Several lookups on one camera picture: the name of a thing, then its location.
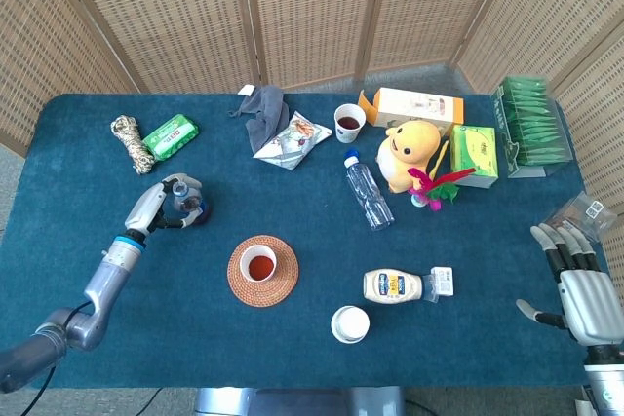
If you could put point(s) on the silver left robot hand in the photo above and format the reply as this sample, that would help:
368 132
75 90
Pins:
146 206

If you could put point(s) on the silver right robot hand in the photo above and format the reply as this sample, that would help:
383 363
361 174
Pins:
590 304

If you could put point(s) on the small dark drink bottle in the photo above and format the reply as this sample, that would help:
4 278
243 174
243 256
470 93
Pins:
187 202

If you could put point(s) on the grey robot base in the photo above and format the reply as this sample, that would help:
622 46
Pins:
292 401

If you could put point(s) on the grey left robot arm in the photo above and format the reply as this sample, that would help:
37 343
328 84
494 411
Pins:
102 284

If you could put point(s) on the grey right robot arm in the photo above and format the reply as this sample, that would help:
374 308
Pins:
607 382

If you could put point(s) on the paper cup with green print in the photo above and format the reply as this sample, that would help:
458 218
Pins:
258 267

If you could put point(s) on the mayonnaise squeeze bottle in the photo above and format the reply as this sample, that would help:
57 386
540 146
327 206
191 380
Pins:
390 286

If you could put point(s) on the paper cup with flower print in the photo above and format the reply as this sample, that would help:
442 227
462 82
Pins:
349 132

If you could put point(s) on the clear water bottle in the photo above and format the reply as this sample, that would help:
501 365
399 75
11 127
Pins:
368 189

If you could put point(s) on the green tissue pack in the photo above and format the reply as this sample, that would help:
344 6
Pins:
170 137

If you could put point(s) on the clear plastic packet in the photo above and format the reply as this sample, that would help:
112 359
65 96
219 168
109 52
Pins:
585 214

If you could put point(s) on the blue table cloth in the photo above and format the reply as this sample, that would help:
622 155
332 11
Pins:
146 328

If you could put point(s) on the crumpled grey cloth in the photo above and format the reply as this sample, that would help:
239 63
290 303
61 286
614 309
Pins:
265 116

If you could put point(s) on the silver snack bag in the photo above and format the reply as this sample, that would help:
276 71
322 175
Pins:
292 143

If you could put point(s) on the round woven rattan coaster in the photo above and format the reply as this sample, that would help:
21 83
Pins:
287 284

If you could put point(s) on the clear box of green sachets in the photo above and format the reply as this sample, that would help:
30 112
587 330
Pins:
531 128

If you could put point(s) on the green yellow tissue box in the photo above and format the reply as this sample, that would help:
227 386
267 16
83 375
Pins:
475 155

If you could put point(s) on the colourful feather shuttlecock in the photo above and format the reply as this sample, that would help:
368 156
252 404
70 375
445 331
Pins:
434 187

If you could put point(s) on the woven folding screen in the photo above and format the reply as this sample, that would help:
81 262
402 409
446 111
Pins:
170 11

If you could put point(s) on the yellow plush toy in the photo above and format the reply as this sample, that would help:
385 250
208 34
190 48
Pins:
407 153

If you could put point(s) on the orange and white carton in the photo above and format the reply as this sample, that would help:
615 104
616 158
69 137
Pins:
414 105

